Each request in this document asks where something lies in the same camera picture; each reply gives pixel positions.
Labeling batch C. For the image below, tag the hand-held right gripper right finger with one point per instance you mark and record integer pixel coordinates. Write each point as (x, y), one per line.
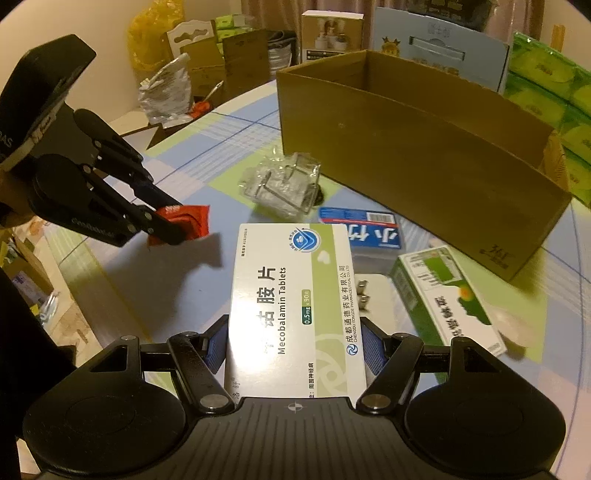
(371, 350)

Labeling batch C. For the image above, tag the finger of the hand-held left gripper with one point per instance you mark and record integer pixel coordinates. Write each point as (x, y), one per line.
(138, 177)
(164, 229)

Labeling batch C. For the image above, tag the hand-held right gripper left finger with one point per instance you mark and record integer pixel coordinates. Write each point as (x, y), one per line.
(217, 344)

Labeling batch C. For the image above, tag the red snack packet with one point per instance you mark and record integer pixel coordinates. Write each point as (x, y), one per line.
(193, 219)

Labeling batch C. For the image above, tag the small silver metal clip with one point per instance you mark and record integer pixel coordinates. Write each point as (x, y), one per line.
(365, 283)
(367, 300)

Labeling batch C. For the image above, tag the blue and red medicine box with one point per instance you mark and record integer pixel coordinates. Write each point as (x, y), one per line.
(364, 230)

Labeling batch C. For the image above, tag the clear plastic case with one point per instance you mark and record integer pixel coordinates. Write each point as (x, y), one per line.
(281, 184)

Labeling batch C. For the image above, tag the desktop with checked tablecloth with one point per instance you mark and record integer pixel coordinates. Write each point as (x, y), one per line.
(152, 281)

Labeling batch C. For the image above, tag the silver foil bag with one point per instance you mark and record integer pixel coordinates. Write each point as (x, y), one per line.
(166, 92)

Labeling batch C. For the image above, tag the orange ornament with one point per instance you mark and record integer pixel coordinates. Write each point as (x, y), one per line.
(201, 108)

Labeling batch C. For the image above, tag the yellow plastic bag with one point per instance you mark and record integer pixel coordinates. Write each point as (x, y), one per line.
(147, 41)

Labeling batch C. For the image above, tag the metal spoon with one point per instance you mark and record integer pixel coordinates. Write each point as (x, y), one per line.
(213, 91)

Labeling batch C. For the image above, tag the small brown cardboard box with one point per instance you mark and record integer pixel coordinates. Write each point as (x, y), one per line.
(203, 64)

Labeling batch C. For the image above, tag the open brown cardboard carton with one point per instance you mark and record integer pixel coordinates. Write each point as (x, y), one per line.
(32, 267)

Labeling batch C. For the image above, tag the white cutout cardboard box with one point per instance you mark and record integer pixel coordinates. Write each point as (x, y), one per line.
(189, 34)

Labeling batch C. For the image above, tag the tall brown cardboard box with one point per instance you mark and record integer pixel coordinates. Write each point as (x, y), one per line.
(244, 55)

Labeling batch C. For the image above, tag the white product box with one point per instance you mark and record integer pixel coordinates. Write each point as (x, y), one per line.
(330, 32)

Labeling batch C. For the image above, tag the stack of green tissue packs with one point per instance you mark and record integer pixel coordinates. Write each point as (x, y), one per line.
(554, 92)

